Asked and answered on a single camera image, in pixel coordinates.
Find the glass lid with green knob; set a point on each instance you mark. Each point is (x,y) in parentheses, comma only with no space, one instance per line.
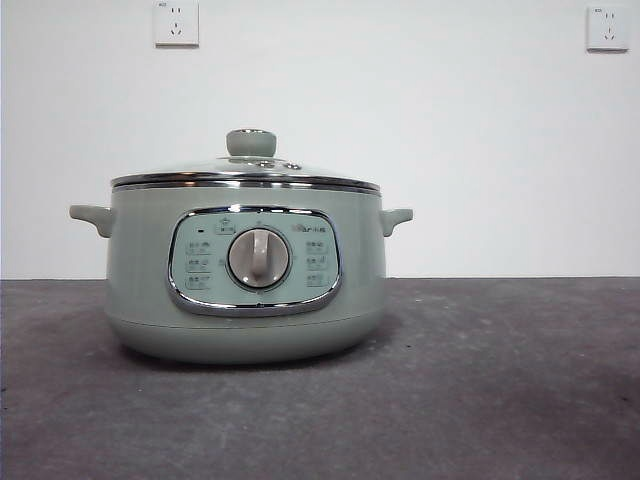
(251,144)

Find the pale green electric pot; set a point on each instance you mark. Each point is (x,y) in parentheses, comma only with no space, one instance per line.
(142,260)

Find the white wall socket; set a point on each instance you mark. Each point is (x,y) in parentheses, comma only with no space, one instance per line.
(176,25)
(607,29)

